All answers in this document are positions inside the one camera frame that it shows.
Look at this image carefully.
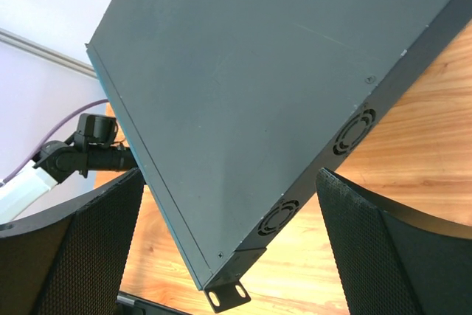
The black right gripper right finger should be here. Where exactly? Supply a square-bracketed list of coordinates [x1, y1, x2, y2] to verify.
[316, 168, 471, 314]

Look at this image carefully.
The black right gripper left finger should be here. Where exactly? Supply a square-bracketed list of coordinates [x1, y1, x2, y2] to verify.
[1, 168, 144, 314]

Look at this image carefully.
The dark blue network switch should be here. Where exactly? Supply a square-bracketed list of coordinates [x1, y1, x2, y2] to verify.
[87, 0, 471, 313]

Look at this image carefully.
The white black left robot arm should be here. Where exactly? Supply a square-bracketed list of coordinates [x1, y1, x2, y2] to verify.
[1, 114, 137, 224]

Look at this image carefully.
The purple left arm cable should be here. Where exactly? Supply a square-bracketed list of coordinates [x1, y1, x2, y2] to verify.
[0, 99, 110, 187]

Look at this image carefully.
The left aluminium frame post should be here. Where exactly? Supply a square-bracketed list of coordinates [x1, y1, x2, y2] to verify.
[1, 29, 97, 79]

